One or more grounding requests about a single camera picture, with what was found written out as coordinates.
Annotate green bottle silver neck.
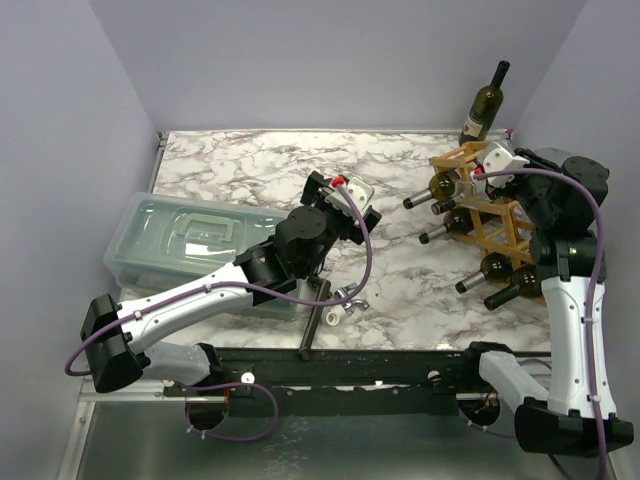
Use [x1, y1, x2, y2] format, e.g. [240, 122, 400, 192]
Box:
[402, 170, 461, 210]

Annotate green bottle white label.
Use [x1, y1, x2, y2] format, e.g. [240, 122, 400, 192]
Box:
[484, 265, 542, 311]

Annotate green bottle rack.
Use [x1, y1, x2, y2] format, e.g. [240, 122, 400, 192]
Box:
[419, 208, 474, 245]

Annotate square clear liquor bottle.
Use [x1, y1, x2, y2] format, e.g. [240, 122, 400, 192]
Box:
[431, 180, 492, 215]

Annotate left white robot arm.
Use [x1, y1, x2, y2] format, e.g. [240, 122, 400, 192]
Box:
[72, 172, 381, 395]

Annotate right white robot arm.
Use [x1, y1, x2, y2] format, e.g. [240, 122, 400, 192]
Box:
[459, 142, 634, 457]

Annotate wooden wine rack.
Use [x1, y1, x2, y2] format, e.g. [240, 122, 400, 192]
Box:
[428, 140, 551, 306]

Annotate green bottle lowest rack slot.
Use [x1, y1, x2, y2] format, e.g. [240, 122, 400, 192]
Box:
[454, 252, 513, 294]

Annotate black metal rod tool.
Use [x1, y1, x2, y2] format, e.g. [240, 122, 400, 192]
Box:
[298, 276, 331, 361]

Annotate chrome faucet tap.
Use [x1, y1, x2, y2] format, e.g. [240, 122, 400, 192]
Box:
[324, 283, 370, 327]

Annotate clear plastic storage box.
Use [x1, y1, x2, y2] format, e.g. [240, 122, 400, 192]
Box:
[104, 193, 288, 296]

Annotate black mounting base bar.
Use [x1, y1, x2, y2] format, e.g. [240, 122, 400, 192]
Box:
[163, 342, 510, 422]

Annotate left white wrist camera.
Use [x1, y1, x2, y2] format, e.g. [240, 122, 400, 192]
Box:
[325, 176, 375, 219]

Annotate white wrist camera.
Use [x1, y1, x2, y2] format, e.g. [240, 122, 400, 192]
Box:
[474, 141, 530, 188]
[325, 176, 375, 219]

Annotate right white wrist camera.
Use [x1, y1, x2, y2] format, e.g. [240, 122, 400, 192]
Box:
[474, 141, 530, 188]

